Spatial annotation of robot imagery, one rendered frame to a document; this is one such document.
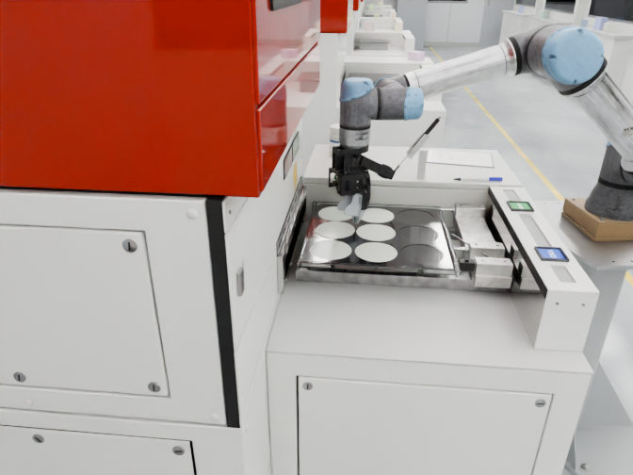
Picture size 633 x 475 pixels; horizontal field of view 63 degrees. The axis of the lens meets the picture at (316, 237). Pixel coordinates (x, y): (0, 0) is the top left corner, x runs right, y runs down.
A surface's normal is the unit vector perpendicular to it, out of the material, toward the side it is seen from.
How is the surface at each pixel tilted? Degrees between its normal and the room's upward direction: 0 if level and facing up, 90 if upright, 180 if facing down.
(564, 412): 90
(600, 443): 0
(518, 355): 0
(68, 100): 90
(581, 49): 84
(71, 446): 90
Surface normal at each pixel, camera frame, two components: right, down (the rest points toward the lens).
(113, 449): -0.10, 0.44
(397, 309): 0.00, -0.90
